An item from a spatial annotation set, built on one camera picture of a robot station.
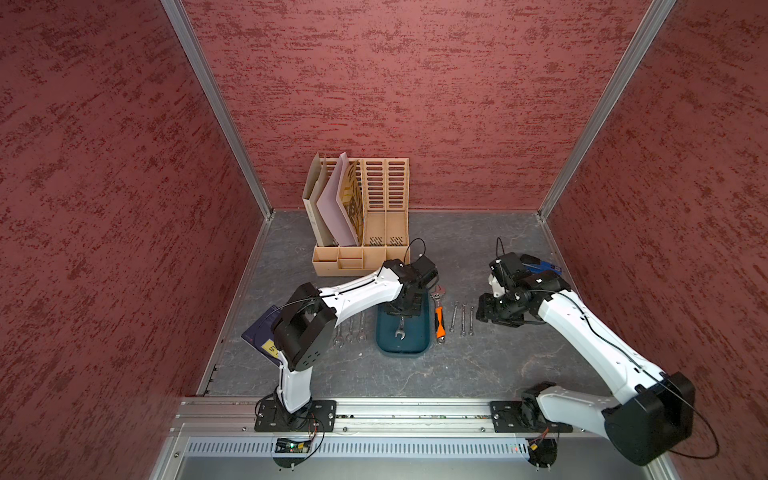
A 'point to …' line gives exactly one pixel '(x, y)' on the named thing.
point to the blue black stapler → (533, 265)
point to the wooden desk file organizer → (386, 223)
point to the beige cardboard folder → (310, 198)
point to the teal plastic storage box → (417, 330)
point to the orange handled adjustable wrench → (439, 316)
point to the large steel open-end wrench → (362, 332)
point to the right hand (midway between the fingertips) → (485, 322)
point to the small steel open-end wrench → (350, 335)
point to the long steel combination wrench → (463, 332)
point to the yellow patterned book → (351, 187)
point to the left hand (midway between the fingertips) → (403, 316)
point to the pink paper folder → (332, 211)
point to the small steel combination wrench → (452, 328)
